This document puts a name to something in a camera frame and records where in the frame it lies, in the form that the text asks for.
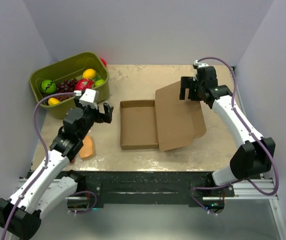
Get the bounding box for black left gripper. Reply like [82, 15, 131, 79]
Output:
[75, 97, 113, 140]

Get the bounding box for orange sponge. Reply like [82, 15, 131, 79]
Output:
[79, 136, 95, 159]

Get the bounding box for brown cardboard box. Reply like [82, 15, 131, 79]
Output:
[120, 81, 206, 151]

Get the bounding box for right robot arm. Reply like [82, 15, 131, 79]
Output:
[179, 62, 275, 197]

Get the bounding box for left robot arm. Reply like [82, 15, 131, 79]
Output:
[0, 102, 113, 240]

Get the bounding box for green toy lime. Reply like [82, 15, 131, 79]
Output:
[95, 79, 105, 87]

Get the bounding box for red dragon fruit toy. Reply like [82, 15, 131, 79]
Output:
[74, 78, 95, 91]

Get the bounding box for yellow toy lemon back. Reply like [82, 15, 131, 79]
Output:
[83, 68, 97, 79]

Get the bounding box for yellow toy lemon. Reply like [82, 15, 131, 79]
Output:
[83, 68, 97, 79]
[48, 97, 61, 106]

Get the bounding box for purple toy grapes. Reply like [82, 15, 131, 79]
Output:
[56, 78, 78, 102]

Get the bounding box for red ball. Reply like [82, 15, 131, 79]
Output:
[100, 58, 107, 67]

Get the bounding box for yellow toy lemon front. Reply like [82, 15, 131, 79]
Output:
[48, 97, 61, 106]

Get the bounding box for green plastic bin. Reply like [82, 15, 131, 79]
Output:
[29, 51, 109, 120]

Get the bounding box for green toy ball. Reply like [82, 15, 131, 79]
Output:
[41, 79, 57, 94]

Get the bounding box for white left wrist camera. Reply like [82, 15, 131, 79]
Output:
[79, 88, 99, 110]

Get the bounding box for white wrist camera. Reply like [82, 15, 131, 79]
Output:
[79, 88, 99, 110]
[192, 60, 209, 73]

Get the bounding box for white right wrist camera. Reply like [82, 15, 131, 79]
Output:
[192, 60, 209, 73]

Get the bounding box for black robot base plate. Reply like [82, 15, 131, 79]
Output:
[26, 170, 235, 214]

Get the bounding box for aluminium frame rail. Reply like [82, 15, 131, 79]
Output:
[227, 65, 286, 240]

